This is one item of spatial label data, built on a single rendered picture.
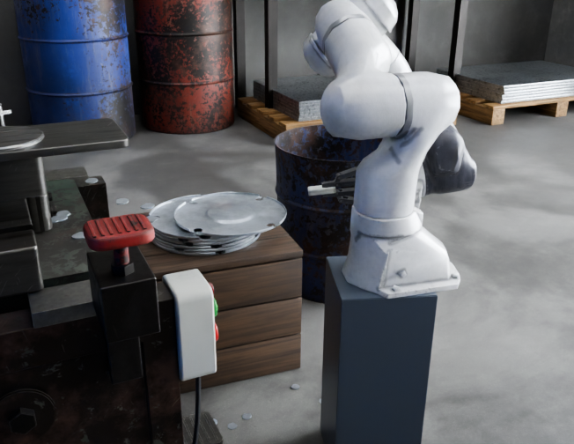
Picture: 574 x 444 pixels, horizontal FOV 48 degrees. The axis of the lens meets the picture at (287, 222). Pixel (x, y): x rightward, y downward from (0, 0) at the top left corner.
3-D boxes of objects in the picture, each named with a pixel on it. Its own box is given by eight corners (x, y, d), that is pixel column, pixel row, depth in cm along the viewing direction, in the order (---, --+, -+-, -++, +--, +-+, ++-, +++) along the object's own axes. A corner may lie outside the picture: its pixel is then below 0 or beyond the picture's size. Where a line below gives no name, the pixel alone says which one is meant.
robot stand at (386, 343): (395, 424, 152) (410, 252, 134) (416, 482, 135) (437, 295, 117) (320, 428, 150) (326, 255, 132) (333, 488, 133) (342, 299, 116)
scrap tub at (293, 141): (356, 242, 245) (364, 119, 226) (422, 292, 210) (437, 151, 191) (255, 262, 229) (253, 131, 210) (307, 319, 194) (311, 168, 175)
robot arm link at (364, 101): (383, 16, 121) (292, 18, 115) (442, 98, 106) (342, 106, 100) (369, 65, 129) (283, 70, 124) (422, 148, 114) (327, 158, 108)
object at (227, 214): (150, 219, 162) (150, 217, 161) (222, 188, 184) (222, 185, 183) (240, 247, 147) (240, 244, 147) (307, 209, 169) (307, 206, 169)
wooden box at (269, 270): (258, 299, 204) (256, 198, 190) (301, 367, 171) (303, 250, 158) (130, 322, 191) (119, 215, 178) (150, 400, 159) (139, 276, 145)
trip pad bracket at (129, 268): (148, 369, 85) (136, 234, 77) (167, 414, 77) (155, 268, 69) (102, 381, 82) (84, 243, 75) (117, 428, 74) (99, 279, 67)
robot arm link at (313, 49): (358, 5, 118) (326, -41, 128) (290, 64, 123) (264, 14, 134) (405, 62, 132) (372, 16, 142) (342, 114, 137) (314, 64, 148)
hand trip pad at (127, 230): (149, 270, 75) (143, 210, 72) (162, 292, 70) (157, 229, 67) (88, 281, 73) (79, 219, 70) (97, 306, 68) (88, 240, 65)
